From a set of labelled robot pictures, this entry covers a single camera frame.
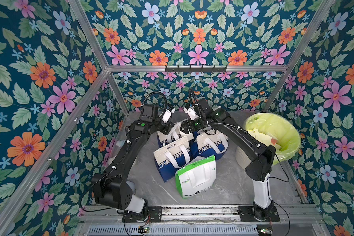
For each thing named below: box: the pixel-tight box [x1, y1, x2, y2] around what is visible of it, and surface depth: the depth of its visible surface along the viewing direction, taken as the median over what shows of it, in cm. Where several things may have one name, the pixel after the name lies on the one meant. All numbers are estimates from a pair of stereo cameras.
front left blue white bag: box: [153, 135, 194, 183], surface depth 75 cm
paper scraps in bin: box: [247, 129, 282, 151], surface depth 88 cm
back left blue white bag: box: [156, 122, 195, 148], surface depth 76 cm
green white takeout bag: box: [175, 154, 216, 199], surface depth 70 cm
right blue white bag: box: [194, 128, 229, 162], surface depth 81 cm
